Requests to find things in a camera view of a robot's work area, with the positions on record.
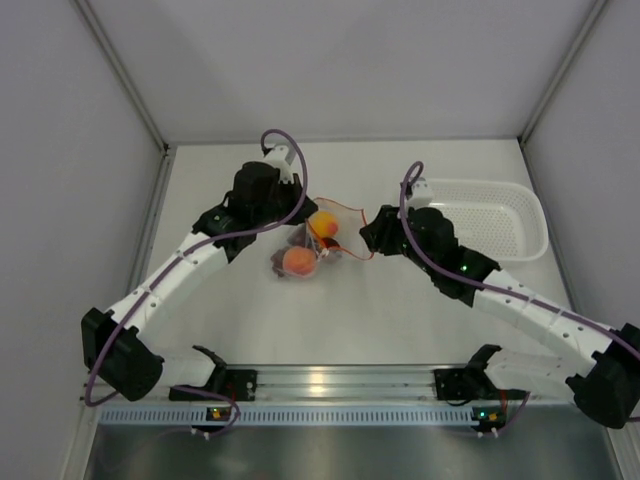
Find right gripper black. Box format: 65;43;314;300
360;203;437;275

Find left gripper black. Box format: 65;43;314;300
252;173;317;228

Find clear zip top bag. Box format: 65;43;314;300
271;197;374;280

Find yellow fake peach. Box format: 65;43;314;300
308;210;340;239

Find dark red fake apple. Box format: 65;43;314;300
319;237;342;263

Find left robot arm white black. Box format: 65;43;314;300
81;159;317;407

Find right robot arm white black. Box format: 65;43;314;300
360;205;639;429

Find purple fake grapes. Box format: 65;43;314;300
270;225;311;278

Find orange fake peach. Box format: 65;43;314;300
283;247;317;277

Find white perforated plastic basket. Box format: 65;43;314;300
426;179;549;263

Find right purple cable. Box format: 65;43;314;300
399;161;640;441

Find purple cable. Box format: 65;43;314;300
84;129;309;441
399;161;640;441

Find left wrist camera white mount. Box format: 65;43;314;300
263;144;296;184

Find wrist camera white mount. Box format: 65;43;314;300
263;144;296;184
404;177;434;209

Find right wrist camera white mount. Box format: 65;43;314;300
404;177;434;209

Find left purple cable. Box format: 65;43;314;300
84;129;309;441

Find aluminium mounting rail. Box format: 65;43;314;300
79;363;541;404

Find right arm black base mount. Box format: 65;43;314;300
433;367;495;402

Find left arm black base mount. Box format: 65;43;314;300
169;367;258;402

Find white slotted cable duct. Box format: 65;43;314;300
99;404;504;427

